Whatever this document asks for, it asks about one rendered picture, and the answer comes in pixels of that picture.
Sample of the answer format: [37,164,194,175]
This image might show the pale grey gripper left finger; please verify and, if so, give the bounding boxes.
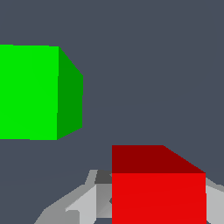
[34,169,114,224]

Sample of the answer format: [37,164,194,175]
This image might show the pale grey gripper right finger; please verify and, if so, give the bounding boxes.
[205,177,224,224]

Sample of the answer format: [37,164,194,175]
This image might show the red cube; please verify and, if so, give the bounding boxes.
[111,144,207,224]

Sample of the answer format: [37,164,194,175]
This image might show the green cube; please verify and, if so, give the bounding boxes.
[0,44,84,141]

